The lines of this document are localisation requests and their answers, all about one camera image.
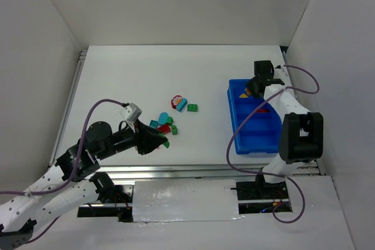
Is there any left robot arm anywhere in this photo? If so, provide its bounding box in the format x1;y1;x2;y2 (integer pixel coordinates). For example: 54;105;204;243
1;121;169;249

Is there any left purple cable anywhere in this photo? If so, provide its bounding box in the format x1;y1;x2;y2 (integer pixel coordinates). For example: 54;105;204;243
0;99;129;244

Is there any red flower lego piece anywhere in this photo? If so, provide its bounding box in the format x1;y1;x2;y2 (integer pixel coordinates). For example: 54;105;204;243
171;95;183;109

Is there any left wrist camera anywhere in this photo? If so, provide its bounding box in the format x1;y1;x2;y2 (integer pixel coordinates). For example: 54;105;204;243
120;103;142;124

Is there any blue compartment tray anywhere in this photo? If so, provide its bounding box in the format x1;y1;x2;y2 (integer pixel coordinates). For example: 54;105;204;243
227;79;282;155

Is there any white foil cover plate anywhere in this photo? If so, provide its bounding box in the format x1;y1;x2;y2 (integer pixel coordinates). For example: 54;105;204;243
132;179;240;222

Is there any green square lego brick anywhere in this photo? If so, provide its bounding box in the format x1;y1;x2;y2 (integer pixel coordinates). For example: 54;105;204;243
187;104;198;112

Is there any aluminium frame rail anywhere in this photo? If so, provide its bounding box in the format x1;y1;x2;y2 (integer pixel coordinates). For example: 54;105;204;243
49;163;320;180

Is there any green lego with red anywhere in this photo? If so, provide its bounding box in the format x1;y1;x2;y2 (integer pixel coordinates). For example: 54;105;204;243
171;125;178;135

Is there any green curved lego brick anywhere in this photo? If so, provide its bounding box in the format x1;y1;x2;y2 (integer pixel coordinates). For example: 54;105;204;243
159;133;170;148

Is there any light blue long lego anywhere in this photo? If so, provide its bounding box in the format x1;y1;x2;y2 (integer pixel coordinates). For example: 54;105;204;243
176;98;188;112

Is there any small green lego brick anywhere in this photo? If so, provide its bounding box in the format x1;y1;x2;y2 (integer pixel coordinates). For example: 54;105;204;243
167;117;173;125

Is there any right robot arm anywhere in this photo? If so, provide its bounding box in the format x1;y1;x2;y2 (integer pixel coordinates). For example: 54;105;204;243
246;60;323;190

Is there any light blue oval lego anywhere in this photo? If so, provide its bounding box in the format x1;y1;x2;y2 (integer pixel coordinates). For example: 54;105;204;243
158;112;169;125

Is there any teal square lego brick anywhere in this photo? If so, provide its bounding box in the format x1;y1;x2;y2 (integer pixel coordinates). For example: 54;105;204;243
149;120;158;128

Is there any large red lego brick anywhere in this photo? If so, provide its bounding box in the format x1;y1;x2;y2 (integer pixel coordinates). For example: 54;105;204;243
157;124;171;134

